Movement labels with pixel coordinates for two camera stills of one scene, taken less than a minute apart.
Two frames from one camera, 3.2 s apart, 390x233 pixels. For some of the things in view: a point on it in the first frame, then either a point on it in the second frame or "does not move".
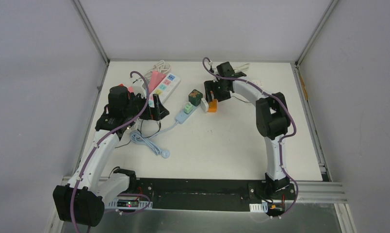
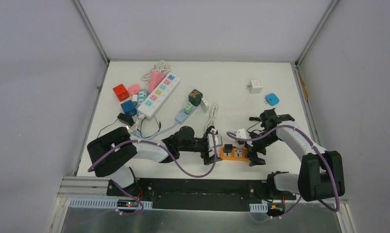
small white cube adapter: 204,105 does not move
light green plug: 188,108 does not move
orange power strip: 212,106 to 237,154
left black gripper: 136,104 to 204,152
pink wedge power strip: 156,78 does not move
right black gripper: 210,85 to 254,159
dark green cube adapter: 194,97 does not move
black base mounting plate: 209,194 does not move
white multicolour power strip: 165,89 does not move
